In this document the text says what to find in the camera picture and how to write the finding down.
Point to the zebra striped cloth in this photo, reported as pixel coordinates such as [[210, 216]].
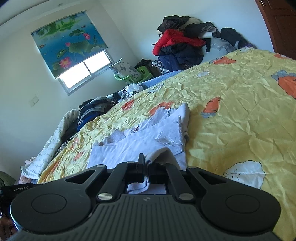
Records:
[[63, 146]]

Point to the olive green cloth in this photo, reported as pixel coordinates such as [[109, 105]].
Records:
[[5, 178]]

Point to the yellow printed blanket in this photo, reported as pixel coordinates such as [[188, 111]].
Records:
[[231, 115]]

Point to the black and white garment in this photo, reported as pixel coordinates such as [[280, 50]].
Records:
[[203, 30]]

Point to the red jacket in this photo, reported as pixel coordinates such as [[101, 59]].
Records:
[[175, 38]]

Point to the black backpack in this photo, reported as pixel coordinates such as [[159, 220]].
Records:
[[233, 37]]

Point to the houndstooth cloth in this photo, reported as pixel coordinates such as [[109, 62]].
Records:
[[159, 66]]

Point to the black padded jacket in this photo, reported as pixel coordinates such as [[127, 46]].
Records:
[[173, 23]]

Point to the wall switch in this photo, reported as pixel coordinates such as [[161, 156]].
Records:
[[33, 100]]

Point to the black cloth bag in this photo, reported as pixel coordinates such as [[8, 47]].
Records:
[[143, 63]]

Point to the clear plastic bag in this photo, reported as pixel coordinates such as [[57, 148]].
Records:
[[222, 45]]

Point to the window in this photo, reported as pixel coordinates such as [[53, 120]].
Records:
[[92, 64]]

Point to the grey patterned pillow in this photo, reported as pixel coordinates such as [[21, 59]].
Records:
[[126, 69]]

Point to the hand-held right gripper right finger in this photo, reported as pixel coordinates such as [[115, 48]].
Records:
[[152, 172]]

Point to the blue knitted blanket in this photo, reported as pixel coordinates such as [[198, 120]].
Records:
[[157, 80]]

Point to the brown wooden door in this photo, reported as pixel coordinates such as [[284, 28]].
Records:
[[279, 23]]

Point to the lotus print roller blind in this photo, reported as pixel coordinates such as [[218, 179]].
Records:
[[69, 41]]

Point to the person's left hand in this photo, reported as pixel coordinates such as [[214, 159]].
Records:
[[7, 228]]

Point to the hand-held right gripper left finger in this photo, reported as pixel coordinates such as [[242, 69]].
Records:
[[141, 166]]

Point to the black and white plastic bag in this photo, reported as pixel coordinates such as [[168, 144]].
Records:
[[131, 90]]

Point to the white long-sleeve shirt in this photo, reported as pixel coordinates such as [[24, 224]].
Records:
[[143, 139]]

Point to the white quilted comforter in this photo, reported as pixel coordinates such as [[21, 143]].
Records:
[[53, 143]]

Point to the pile of dark folded clothes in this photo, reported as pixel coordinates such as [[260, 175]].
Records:
[[94, 111]]

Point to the green plastic chair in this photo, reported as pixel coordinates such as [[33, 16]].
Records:
[[124, 80]]

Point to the green plastic stool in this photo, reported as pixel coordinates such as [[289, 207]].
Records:
[[144, 73]]

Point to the navy jacket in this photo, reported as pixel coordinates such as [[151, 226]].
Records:
[[180, 58]]

